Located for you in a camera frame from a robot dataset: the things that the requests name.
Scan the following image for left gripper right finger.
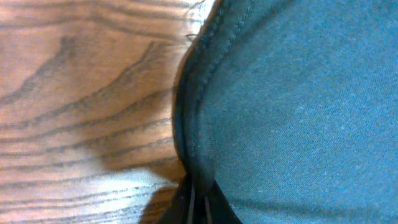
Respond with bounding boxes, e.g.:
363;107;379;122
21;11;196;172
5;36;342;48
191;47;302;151
204;182;242;224

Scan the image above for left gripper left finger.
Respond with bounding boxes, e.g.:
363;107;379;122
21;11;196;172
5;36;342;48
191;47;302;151
157;175;195;224

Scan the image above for black t-shirt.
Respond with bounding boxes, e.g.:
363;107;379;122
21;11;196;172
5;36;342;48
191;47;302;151
174;0;397;223

